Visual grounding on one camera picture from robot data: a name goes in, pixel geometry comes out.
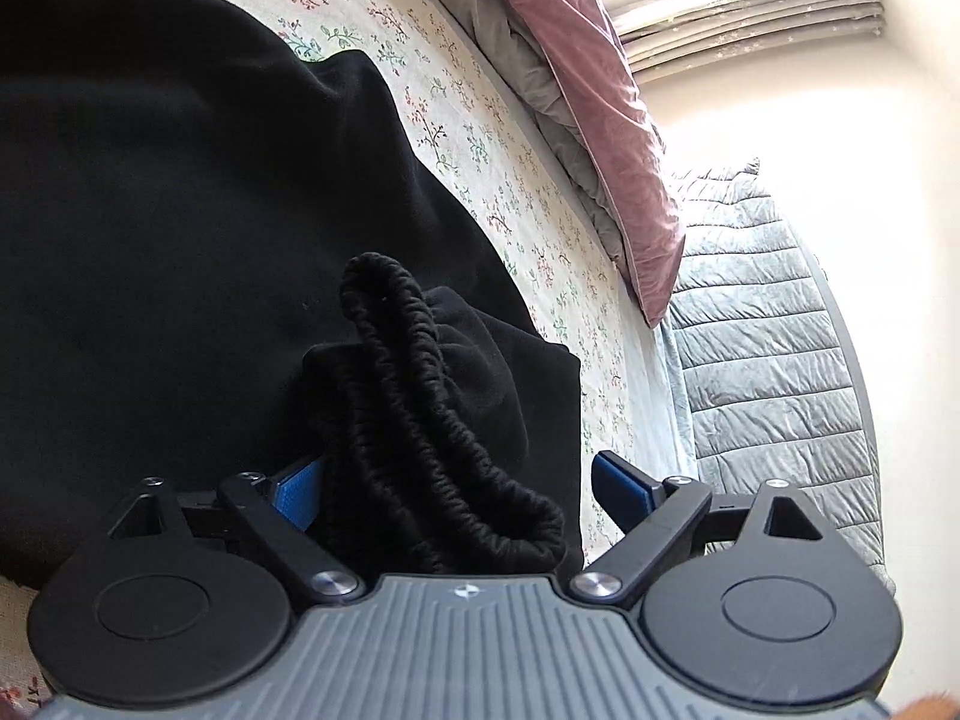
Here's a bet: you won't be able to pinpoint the black pants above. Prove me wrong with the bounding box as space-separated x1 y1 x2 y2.
2 0 583 587

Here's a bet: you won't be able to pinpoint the grey quilted mattress cover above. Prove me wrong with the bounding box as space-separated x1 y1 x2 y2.
664 161 890 580

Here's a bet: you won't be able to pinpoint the floral bed sheet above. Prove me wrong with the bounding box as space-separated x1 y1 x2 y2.
2 0 677 715

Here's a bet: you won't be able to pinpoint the pink and grey duvet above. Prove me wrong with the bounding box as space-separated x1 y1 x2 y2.
439 0 685 325

